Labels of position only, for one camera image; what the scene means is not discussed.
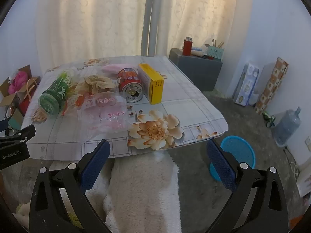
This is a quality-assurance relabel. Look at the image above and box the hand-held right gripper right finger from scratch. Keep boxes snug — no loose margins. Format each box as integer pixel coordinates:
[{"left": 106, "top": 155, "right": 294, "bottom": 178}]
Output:
[{"left": 206, "top": 139, "right": 289, "bottom": 233}]

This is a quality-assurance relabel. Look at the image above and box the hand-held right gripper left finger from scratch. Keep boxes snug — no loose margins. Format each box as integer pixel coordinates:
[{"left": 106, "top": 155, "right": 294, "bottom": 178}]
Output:
[{"left": 29, "top": 139, "right": 111, "bottom": 233}]

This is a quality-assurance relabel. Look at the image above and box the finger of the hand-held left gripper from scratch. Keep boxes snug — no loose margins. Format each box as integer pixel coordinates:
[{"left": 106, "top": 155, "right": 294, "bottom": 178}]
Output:
[
  {"left": 0, "top": 124, "right": 36, "bottom": 148},
  {"left": 0, "top": 119, "right": 10, "bottom": 136}
]

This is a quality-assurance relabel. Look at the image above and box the blue plastic basin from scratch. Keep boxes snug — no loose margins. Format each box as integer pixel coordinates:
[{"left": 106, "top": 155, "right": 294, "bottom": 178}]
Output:
[{"left": 209, "top": 136, "right": 255, "bottom": 182}]

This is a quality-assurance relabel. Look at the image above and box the clear bag with pink print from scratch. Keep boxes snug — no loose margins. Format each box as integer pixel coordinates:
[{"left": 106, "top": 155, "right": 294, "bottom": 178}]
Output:
[{"left": 78, "top": 91, "right": 129, "bottom": 136}]

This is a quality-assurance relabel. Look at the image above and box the large green printed can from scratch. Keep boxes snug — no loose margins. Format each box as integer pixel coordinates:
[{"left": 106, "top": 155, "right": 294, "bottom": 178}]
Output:
[{"left": 38, "top": 71, "right": 73, "bottom": 116}]

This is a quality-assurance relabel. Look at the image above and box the clear bag with red print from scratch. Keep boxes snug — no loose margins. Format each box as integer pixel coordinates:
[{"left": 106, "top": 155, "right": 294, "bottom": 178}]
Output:
[{"left": 61, "top": 84, "right": 94, "bottom": 117}]

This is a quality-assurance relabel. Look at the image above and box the brown paper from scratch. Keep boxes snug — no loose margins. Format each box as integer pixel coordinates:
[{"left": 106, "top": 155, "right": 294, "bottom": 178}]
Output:
[{"left": 75, "top": 75, "right": 116, "bottom": 95}]

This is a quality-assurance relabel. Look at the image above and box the red food can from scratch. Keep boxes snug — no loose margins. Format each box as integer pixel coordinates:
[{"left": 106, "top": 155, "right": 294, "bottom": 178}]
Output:
[{"left": 117, "top": 68, "right": 145, "bottom": 103}]

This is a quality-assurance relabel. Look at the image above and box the yellow cardboard box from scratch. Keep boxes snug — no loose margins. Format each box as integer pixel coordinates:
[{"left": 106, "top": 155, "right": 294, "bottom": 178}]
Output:
[{"left": 138, "top": 63, "right": 165, "bottom": 105}]

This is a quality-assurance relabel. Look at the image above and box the pink sponge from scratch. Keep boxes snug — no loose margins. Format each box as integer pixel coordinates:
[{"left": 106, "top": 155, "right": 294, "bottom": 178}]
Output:
[{"left": 101, "top": 63, "right": 136, "bottom": 74}]

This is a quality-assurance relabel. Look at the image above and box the open cardboard box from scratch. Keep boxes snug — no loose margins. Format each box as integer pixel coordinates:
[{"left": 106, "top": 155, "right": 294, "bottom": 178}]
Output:
[{"left": 0, "top": 65, "right": 40, "bottom": 107}]

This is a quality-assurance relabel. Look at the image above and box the pink plastic bag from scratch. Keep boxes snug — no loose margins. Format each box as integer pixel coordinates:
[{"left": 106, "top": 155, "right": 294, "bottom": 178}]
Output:
[{"left": 8, "top": 71, "right": 28, "bottom": 95}]

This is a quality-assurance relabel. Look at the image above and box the empty blue water jug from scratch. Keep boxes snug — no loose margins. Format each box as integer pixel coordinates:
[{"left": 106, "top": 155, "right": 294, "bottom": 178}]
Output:
[{"left": 272, "top": 107, "right": 302, "bottom": 147}]

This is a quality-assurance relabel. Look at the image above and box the floral tablecloth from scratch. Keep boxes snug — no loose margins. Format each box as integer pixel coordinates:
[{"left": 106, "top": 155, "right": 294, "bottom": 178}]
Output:
[{"left": 21, "top": 55, "right": 229, "bottom": 159}]

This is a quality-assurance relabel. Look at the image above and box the blue white tissue pack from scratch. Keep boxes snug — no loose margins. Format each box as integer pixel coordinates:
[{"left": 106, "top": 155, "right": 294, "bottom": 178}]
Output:
[{"left": 232, "top": 63, "right": 259, "bottom": 106}]

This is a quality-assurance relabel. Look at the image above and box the checkered paper roll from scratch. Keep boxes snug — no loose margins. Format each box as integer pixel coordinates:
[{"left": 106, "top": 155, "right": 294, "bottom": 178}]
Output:
[{"left": 255, "top": 57, "right": 289, "bottom": 115}]

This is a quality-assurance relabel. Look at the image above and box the grey cabinet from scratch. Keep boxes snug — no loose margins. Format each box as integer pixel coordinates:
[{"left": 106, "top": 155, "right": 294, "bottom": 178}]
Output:
[{"left": 169, "top": 48, "right": 223, "bottom": 92}]

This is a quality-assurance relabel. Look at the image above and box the teal plastic basket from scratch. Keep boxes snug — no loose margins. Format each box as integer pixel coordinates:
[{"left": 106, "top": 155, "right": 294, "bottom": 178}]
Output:
[{"left": 206, "top": 46, "right": 224, "bottom": 62}]

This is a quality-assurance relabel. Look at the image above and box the red thermos flask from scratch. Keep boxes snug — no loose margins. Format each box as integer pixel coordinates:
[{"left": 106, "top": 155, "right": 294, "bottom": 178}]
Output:
[{"left": 183, "top": 37, "right": 192, "bottom": 56}]

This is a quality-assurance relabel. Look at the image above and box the cream patterned curtain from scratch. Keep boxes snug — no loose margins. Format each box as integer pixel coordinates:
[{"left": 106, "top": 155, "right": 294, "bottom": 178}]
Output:
[
  {"left": 36, "top": 0, "right": 150, "bottom": 74},
  {"left": 155, "top": 0, "right": 240, "bottom": 56}
]

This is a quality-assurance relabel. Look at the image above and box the grey vertical pipe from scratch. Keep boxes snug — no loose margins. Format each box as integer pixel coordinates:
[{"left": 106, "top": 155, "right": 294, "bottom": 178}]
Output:
[{"left": 142, "top": 0, "right": 161, "bottom": 56}]

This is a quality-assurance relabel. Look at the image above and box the black cable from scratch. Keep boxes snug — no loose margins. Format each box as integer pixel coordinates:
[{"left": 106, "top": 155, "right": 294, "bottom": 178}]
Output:
[{"left": 284, "top": 146, "right": 295, "bottom": 163}]

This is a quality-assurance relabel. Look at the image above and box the white cable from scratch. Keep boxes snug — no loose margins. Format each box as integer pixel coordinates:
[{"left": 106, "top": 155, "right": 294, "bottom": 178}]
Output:
[{"left": 290, "top": 155, "right": 301, "bottom": 178}]

